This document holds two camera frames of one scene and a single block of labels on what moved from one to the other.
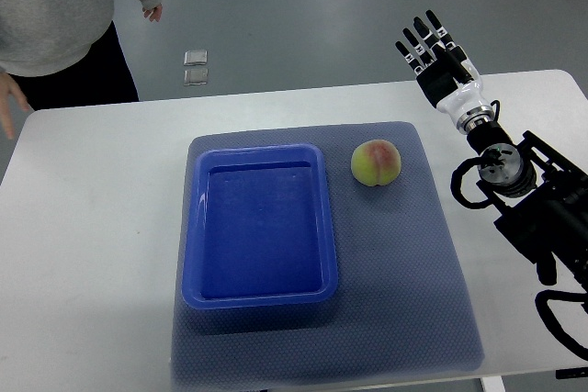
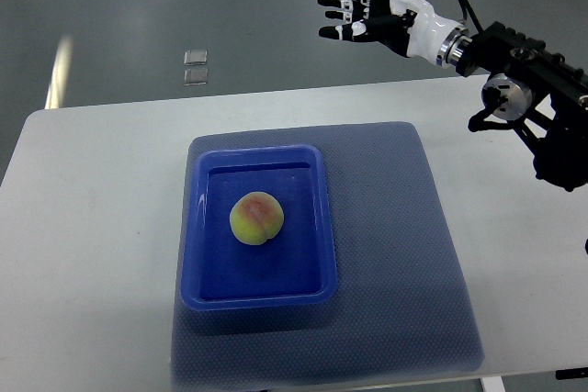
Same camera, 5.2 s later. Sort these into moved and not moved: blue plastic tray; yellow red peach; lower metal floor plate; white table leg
Moved: yellow red peach
Not moved: white table leg; lower metal floor plate; blue plastic tray
